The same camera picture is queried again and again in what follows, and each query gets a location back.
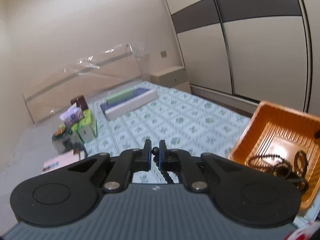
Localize dark long bead necklace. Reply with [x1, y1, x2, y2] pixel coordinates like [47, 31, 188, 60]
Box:
[151, 147, 181, 185]

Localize orange plastic tray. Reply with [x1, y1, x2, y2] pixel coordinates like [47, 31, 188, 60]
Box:
[228, 101, 319, 210]

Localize reddish brown bead necklace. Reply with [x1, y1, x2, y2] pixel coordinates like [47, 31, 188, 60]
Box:
[248, 153, 293, 179]

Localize black wrist watch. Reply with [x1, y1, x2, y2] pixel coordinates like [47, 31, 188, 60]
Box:
[275, 150, 309, 194]

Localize floral patterned bed sheet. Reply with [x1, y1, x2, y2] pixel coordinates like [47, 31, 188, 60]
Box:
[85, 81, 250, 158]

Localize beige cardboard box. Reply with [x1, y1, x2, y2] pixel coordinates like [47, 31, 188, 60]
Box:
[42, 149, 86, 174]

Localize green tissue box pack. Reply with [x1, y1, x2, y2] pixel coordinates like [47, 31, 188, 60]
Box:
[71, 109, 98, 143]

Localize green flat box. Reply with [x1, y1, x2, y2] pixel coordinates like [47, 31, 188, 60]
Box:
[106, 89, 134, 106]

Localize long white box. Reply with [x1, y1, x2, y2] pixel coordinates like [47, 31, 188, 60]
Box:
[104, 89, 158, 121]

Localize purple tissue pack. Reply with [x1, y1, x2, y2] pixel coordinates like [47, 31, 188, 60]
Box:
[59, 103, 84, 127]

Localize dark brown box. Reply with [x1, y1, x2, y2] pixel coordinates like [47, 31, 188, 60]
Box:
[71, 95, 88, 111]

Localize beige nightstand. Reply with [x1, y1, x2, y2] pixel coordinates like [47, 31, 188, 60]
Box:
[150, 66, 191, 93]

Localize wooden bed headboard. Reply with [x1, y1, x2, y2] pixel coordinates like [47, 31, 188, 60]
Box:
[23, 43, 143, 123]

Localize sliding wardrobe doors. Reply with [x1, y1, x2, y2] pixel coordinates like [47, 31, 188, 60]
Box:
[165, 0, 319, 115]

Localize wall socket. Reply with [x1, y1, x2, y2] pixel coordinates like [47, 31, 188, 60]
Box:
[161, 50, 167, 58]

